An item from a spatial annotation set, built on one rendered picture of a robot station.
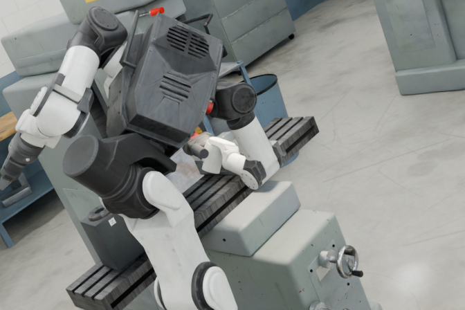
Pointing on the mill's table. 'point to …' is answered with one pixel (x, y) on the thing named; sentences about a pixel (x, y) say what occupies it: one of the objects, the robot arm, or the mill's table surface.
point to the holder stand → (111, 238)
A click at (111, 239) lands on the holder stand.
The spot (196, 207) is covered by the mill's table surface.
